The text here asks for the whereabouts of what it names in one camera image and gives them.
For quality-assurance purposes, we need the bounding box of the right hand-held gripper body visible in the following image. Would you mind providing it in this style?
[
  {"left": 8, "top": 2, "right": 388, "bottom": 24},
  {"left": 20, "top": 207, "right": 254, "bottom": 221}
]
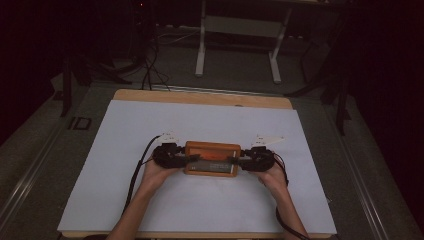
[{"left": 239, "top": 134, "right": 286, "bottom": 173}]

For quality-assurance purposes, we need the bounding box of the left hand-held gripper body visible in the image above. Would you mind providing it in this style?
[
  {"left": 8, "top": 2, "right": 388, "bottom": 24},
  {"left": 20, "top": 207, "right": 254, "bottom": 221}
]
[{"left": 152, "top": 132, "right": 188, "bottom": 170}]

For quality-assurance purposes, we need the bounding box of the orange wooden box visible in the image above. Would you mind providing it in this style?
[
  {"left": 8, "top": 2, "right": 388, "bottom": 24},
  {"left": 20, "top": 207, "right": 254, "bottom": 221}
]
[{"left": 183, "top": 140, "right": 242, "bottom": 178}]

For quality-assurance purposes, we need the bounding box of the person's left hand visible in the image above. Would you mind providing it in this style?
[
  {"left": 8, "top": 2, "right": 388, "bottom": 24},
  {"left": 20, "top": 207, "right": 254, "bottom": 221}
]
[{"left": 141, "top": 159, "right": 183, "bottom": 194}]

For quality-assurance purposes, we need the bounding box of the person's right hand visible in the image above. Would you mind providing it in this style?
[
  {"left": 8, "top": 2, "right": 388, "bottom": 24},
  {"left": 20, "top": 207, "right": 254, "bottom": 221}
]
[{"left": 255, "top": 162, "right": 290, "bottom": 195}]

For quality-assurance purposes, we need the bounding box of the grey item in box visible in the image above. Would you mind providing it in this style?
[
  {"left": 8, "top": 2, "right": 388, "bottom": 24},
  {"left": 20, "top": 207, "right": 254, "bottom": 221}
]
[{"left": 193, "top": 160, "right": 234, "bottom": 174}]

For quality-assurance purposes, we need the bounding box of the white table mat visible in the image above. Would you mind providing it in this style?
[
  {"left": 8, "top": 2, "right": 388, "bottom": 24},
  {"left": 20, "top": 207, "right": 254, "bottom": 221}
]
[{"left": 56, "top": 99, "right": 338, "bottom": 235}]

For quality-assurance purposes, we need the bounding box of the black metal stand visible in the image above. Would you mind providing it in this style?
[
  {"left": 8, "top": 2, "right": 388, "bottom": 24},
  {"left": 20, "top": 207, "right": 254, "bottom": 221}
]
[
  {"left": 285, "top": 63, "right": 353, "bottom": 137},
  {"left": 59, "top": 54, "right": 133, "bottom": 118}
]

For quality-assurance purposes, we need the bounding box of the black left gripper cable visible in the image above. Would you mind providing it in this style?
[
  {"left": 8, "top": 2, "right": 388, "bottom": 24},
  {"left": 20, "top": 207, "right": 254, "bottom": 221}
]
[{"left": 121, "top": 134, "right": 163, "bottom": 216}]

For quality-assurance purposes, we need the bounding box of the bundle of black floor cables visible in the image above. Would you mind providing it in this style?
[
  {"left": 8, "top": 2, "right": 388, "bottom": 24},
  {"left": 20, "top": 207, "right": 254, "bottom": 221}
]
[{"left": 131, "top": 29, "right": 201, "bottom": 92}]

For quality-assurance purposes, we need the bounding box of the black floor bracket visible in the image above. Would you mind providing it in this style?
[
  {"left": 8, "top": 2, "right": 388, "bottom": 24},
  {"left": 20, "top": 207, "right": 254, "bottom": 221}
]
[{"left": 67, "top": 116, "right": 93, "bottom": 132}]

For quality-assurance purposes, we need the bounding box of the aluminium floor rail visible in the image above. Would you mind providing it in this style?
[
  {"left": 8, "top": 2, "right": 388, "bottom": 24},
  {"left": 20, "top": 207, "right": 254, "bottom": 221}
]
[
  {"left": 0, "top": 113, "right": 73, "bottom": 231},
  {"left": 324, "top": 99, "right": 392, "bottom": 240}
]

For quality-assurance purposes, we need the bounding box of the white metal desk frame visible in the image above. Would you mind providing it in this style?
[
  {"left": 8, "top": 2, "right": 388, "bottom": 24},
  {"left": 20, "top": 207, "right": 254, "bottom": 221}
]
[{"left": 194, "top": 0, "right": 294, "bottom": 85}]

